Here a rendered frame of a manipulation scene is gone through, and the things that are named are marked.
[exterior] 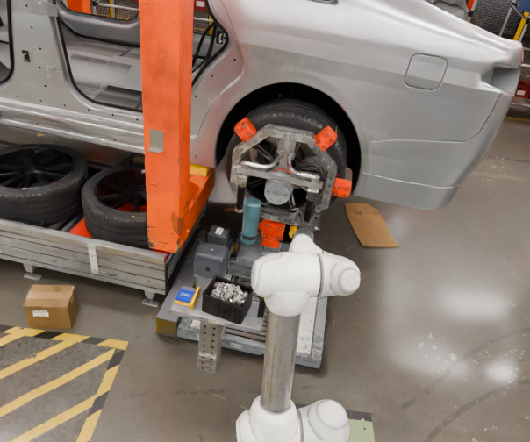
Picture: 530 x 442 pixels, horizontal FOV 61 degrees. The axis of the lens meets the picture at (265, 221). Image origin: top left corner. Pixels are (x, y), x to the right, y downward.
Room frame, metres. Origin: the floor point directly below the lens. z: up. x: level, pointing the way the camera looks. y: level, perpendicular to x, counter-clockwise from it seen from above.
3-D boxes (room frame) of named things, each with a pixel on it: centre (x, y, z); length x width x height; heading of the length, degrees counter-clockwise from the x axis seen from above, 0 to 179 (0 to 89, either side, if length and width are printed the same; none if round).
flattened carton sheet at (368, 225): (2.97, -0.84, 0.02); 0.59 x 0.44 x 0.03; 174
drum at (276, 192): (2.01, -0.05, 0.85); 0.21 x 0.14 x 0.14; 174
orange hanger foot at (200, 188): (2.15, 0.45, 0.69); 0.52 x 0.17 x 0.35; 174
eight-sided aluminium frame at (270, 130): (2.08, -0.06, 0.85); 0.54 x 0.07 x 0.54; 84
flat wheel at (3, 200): (2.35, 1.49, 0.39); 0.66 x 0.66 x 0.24
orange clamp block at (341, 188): (2.05, -0.37, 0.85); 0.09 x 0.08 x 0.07; 84
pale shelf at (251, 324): (1.48, 0.15, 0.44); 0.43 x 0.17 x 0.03; 84
